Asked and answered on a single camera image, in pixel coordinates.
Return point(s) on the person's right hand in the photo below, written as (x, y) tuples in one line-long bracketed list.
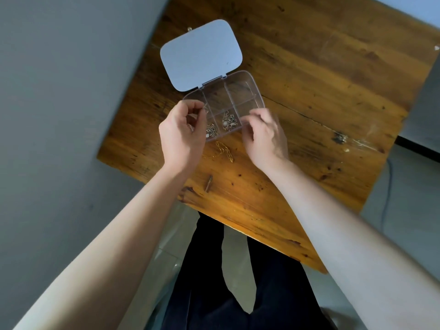
[(266, 140)]

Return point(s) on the person's left hand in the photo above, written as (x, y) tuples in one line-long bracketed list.
[(180, 137)]

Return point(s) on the white lidded clear compartment box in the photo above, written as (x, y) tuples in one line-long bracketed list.
[(202, 54)]

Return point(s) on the person's right forearm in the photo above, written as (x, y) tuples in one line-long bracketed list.
[(343, 244)]

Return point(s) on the person's left forearm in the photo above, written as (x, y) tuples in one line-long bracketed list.
[(103, 257)]

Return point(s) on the person's black trousers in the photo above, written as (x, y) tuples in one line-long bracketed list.
[(202, 278)]

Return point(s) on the wooden folding table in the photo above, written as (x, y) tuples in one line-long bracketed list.
[(309, 65)]

